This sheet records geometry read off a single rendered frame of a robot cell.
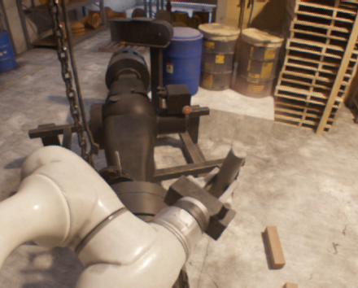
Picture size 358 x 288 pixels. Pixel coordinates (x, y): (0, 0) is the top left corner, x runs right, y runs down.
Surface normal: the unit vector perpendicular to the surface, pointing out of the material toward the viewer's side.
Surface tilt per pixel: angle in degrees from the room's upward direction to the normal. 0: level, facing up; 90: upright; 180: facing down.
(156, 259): 28
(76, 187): 37
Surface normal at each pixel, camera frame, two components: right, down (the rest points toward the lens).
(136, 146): 0.11, -0.42
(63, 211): 0.33, -0.05
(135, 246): 0.36, -0.72
